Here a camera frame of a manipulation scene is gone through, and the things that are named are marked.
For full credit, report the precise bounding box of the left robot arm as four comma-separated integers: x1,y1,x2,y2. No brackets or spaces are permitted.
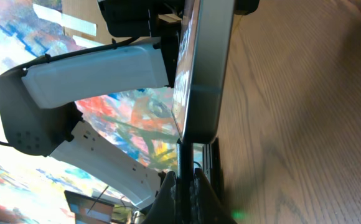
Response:
0,0,259,208

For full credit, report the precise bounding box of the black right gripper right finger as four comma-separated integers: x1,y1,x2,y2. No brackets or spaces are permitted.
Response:
193,168,236,224

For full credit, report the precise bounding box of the bronze Galaxy smartphone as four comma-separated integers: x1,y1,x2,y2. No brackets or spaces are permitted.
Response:
171,0,237,144

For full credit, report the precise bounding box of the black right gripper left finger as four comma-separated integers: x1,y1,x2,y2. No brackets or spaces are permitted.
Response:
143,171,176,224

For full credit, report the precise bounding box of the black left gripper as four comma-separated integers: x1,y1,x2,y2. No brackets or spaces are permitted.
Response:
155,0,261,88

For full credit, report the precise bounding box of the small screen in background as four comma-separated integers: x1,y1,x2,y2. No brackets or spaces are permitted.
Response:
64,190,114,223

